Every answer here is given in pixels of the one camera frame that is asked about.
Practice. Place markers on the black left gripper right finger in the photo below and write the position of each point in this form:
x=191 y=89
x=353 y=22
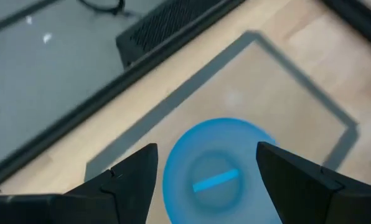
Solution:
x=303 y=189

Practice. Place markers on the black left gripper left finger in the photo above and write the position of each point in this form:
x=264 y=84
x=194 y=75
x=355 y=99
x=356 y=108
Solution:
x=123 y=193

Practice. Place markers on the blue plastic bowl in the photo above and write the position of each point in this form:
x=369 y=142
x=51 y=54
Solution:
x=210 y=137

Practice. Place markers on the short blue strip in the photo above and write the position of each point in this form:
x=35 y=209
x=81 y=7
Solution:
x=215 y=180

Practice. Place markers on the grey-bordered clear mat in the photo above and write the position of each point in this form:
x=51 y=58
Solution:
x=173 y=99

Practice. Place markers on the black perforated box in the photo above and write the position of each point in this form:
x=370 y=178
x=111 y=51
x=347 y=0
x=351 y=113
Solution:
x=160 y=28

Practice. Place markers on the large white floor scrap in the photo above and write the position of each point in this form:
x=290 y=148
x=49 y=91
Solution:
x=47 y=37

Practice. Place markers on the small white floor scrap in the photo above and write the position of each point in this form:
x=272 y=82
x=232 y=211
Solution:
x=28 y=20

